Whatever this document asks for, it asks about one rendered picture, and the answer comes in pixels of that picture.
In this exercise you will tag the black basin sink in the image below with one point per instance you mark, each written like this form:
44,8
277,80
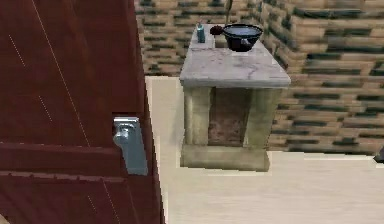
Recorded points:
242,36

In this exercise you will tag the teal soap bottle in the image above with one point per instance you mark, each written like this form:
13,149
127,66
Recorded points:
201,33

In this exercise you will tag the dark red round object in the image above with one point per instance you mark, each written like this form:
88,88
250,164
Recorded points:
216,30

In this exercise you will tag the black object at edge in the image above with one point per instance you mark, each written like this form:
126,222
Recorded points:
380,156

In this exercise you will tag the marble-topped stone sink stand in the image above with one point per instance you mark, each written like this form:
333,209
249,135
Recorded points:
230,100

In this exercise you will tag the brass faucet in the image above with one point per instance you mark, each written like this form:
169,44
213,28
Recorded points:
228,10

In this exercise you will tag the red-brown wooden room door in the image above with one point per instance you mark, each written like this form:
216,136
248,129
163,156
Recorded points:
66,100

